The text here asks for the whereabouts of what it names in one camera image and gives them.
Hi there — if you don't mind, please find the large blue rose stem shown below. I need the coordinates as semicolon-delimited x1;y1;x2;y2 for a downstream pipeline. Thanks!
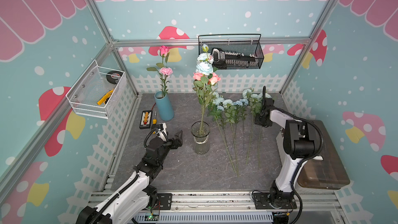
255;92;271;169

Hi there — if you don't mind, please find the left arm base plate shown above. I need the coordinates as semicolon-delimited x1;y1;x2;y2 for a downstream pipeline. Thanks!
153;193;173;210

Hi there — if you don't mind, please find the light blue rose bouquet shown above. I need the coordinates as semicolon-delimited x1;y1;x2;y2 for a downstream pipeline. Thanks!
193;44;215;122

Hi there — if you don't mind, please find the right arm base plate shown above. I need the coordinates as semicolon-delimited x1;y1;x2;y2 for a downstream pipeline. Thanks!
251;191;297;211

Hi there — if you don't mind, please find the salmon pink rose stem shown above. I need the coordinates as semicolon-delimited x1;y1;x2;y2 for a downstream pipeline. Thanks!
193;72;221;86

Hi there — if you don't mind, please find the light blue rose stem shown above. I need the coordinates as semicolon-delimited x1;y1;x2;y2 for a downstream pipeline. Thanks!
210;92;239;176

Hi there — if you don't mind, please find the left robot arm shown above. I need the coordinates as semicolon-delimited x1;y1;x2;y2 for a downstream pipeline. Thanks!
76;123;183;224

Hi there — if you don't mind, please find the teal ceramic vase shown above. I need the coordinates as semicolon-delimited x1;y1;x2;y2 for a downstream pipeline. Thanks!
154;91;174;121

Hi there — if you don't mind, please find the yellow utility knife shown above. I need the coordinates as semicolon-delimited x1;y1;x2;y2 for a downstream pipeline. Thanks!
97;89;114;105

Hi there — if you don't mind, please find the green circuit board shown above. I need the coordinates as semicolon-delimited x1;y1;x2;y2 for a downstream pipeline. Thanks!
144;213;160;222

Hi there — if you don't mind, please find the clear glass vase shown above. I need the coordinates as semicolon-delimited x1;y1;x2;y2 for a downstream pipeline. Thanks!
191;121;210;155

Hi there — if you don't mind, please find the white wire mesh basket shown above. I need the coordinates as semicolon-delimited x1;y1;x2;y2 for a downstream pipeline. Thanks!
66;60;127;119

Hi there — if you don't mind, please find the black wire mesh basket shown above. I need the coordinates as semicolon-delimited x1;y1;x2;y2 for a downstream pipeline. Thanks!
198;34;264;70

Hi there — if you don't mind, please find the yellow black screwdriver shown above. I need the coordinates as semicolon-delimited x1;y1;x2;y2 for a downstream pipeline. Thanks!
152;112;157;125

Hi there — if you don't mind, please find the socket bit set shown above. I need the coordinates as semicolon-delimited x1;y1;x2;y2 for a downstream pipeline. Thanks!
211;48;261;69

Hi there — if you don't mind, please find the small blue rose stem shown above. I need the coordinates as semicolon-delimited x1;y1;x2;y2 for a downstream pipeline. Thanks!
243;88;258;164

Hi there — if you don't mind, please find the pink carnation stem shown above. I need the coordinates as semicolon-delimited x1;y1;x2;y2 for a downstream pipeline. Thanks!
159;67;173;97

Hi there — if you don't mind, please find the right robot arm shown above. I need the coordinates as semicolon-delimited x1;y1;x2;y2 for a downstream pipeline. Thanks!
255;86;324;209

